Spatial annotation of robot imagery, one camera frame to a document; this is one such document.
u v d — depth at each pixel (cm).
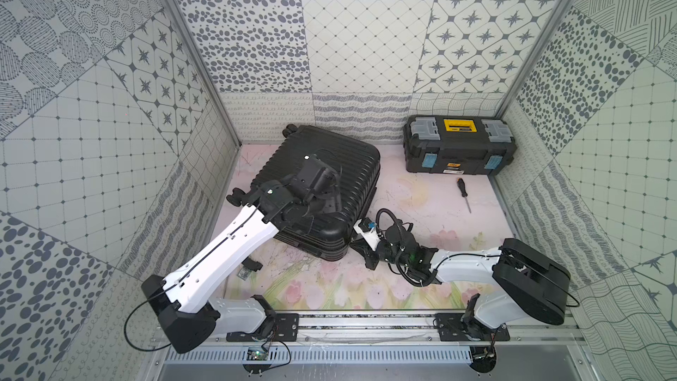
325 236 71
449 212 99
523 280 44
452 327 74
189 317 40
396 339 73
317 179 51
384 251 71
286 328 73
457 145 99
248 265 85
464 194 104
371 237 73
